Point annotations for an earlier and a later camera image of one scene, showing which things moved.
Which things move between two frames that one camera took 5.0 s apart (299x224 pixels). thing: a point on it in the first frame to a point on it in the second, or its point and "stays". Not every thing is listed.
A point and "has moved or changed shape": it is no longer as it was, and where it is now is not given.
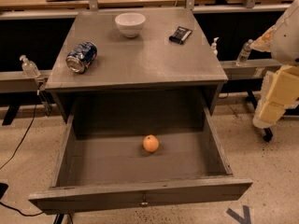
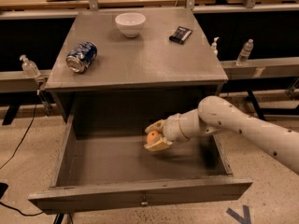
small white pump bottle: x=214 y=47 stays
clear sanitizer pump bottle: x=29 y=67 stays
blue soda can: x=80 y=58 stays
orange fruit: x=150 y=144 has moved or changed shape
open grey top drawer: x=105 y=168 stays
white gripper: x=287 y=39 to x=172 y=128
